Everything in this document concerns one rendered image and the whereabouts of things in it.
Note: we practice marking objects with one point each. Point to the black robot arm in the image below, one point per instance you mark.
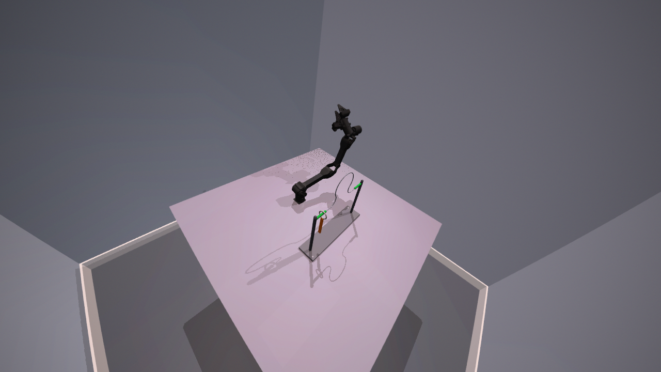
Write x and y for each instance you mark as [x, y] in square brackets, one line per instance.
[300, 188]

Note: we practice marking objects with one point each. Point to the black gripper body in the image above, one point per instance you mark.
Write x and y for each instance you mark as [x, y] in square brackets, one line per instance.
[345, 120]

